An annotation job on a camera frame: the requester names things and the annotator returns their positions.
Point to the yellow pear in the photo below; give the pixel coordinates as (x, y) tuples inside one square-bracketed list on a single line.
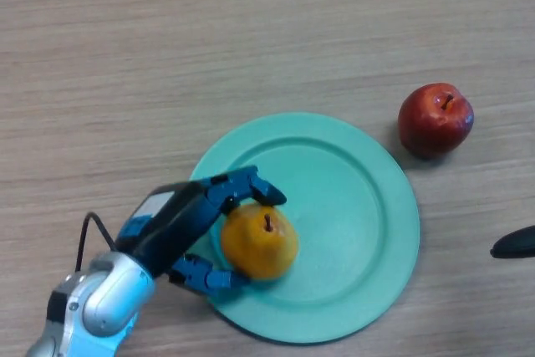
[(261, 248)]

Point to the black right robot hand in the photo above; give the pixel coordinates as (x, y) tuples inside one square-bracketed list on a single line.
[(516, 244)]

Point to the green round plate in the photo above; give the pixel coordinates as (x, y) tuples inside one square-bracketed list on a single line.
[(347, 215)]

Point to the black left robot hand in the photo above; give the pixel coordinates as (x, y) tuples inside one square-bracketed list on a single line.
[(175, 223)]

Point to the red apple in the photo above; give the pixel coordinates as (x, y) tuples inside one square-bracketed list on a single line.
[(432, 127)]

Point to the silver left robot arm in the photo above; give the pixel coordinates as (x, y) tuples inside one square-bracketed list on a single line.
[(104, 307)]

